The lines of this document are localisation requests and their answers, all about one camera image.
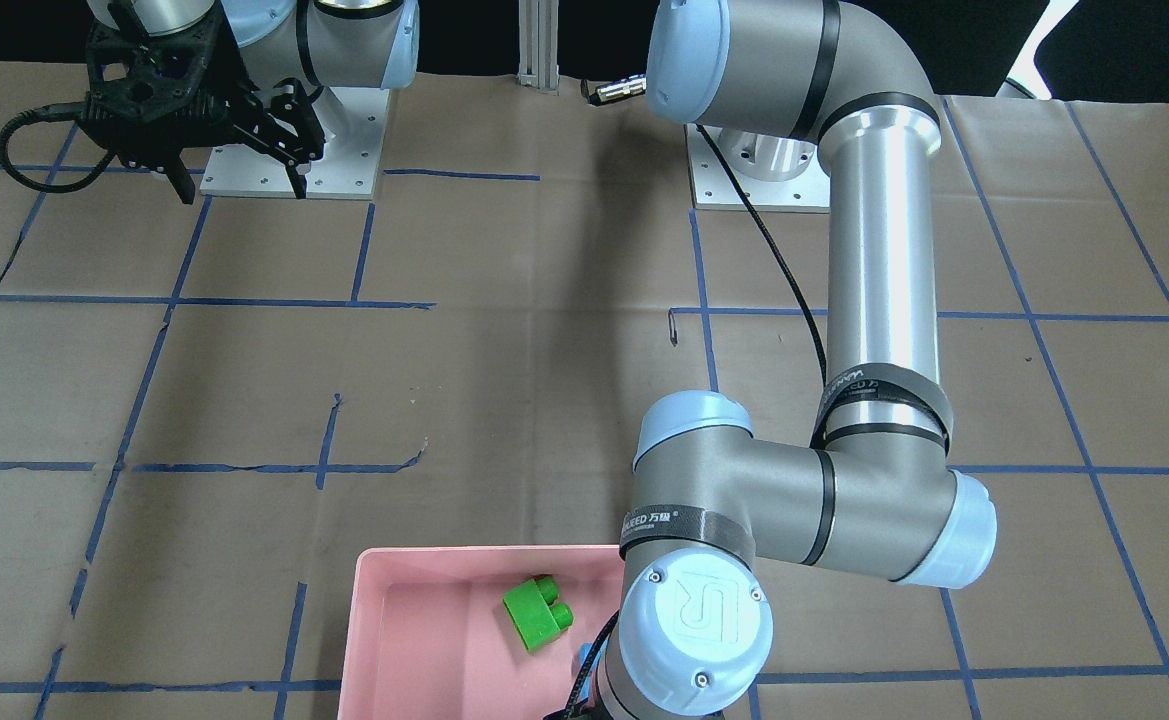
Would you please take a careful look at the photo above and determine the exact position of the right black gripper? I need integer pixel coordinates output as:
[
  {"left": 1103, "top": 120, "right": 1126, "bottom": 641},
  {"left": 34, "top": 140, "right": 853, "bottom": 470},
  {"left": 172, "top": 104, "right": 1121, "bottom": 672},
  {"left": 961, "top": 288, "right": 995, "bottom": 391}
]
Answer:
[{"left": 76, "top": 20, "right": 325, "bottom": 205}]

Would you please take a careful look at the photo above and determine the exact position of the green toy block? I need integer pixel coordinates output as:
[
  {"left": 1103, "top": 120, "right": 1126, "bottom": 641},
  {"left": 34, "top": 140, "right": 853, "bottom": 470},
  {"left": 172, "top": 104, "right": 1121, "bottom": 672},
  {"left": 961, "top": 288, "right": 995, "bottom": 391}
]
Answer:
[{"left": 502, "top": 575, "right": 575, "bottom": 653}]

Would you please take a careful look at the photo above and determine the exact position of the blue toy block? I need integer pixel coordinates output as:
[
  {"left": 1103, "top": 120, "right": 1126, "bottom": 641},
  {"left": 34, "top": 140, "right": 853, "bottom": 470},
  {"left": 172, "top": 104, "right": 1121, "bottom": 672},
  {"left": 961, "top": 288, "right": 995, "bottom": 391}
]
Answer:
[{"left": 574, "top": 642, "right": 604, "bottom": 705}]

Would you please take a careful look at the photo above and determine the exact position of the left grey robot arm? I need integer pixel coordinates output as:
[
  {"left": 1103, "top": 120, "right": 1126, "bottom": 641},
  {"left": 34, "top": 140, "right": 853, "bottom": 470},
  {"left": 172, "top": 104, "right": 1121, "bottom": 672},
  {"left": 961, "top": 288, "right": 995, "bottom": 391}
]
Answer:
[{"left": 558, "top": 1, "right": 997, "bottom": 719}]

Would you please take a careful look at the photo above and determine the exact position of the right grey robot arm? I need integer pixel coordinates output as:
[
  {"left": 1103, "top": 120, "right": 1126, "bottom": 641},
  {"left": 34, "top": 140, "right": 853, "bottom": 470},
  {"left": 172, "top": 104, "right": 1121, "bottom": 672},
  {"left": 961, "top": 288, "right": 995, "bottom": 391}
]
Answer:
[{"left": 75, "top": 1, "right": 421, "bottom": 202}]

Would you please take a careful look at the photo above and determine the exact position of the pink plastic box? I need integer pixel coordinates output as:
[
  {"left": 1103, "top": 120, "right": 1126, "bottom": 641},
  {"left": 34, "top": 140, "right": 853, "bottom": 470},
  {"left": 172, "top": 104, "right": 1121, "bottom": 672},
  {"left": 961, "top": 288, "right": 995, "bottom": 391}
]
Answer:
[{"left": 338, "top": 544, "right": 624, "bottom": 719}]

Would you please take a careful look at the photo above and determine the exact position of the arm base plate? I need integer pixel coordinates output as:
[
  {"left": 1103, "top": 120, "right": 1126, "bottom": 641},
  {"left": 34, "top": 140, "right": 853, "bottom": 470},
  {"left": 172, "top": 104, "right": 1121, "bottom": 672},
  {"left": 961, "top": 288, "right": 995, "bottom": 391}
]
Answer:
[
  {"left": 685, "top": 124, "right": 830, "bottom": 214},
  {"left": 200, "top": 86, "right": 395, "bottom": 201}
]

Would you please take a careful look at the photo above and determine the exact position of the aluminium frame post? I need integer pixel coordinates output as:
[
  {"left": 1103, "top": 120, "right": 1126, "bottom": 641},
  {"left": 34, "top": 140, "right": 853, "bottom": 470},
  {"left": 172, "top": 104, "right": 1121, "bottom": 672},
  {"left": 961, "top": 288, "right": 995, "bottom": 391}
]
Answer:
[{"left": 516, "top": 0, "right": 560, "bottom": 95}]

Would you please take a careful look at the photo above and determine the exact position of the metal cable connector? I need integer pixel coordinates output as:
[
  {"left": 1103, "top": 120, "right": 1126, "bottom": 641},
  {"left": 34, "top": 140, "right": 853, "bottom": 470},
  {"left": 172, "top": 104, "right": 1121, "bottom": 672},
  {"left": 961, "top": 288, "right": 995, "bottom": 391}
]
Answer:
[{"left": 579, "top": 74, "right": 646, "bottom": 108}]

